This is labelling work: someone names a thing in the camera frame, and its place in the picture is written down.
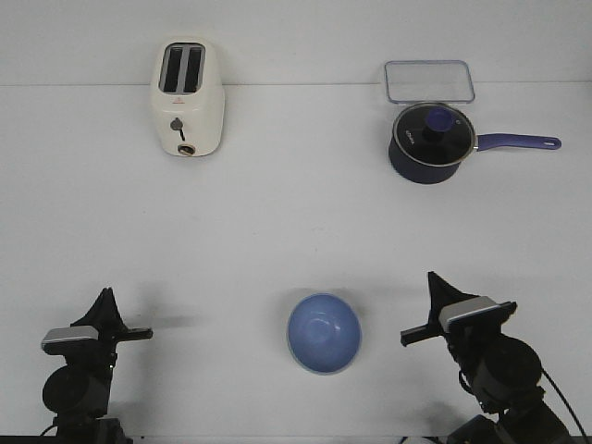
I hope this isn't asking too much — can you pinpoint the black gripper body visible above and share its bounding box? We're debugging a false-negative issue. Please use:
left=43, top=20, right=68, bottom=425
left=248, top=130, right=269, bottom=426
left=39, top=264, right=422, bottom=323
left=401, top=302, right=517, bottom=363
left=65, top=323, right=154, bottom=368

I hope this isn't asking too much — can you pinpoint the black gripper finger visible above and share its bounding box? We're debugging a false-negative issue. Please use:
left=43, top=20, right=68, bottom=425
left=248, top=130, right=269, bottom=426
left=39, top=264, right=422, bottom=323
left=82, top=288, right=109, bottom=327
left=107, top=288, right=123, bottom=323
left=427, top=271, right=439, bottom=324
left=438, top=275, right=475, bottom=308

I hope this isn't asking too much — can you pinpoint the blue bowl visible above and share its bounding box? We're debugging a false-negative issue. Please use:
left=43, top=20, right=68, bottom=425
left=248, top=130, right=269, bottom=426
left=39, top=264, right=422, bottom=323
left=286, top=293, right=363, bottom=375

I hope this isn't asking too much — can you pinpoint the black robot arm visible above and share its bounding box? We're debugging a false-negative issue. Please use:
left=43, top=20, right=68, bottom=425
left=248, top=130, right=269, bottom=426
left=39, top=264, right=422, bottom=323
left=401, top=271, right=575, bottom=443
left=41, top=287, right=153, bottom=443

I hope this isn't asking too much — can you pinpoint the glass pot lid blue knob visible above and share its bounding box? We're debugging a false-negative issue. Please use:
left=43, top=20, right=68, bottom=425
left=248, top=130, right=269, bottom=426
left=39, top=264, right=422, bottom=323
left=393, top=103, right=476, bottom=146

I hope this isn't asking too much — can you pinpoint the white two-slot toaster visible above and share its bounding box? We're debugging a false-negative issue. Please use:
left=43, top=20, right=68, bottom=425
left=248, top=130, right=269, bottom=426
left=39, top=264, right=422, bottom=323
left=150, top=37, right=225, bottom=157

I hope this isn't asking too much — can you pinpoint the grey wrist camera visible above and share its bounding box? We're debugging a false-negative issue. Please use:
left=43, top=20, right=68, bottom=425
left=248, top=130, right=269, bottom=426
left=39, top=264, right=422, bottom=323
left=438, top=296, right=500, bottom=333
left=41, top=326, right=99, bottom=355

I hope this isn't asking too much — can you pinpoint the blue saucepan with handle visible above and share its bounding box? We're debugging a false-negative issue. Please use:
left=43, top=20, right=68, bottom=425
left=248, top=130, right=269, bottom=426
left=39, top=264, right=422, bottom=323
left=388, top=133, right=562, bottom=184

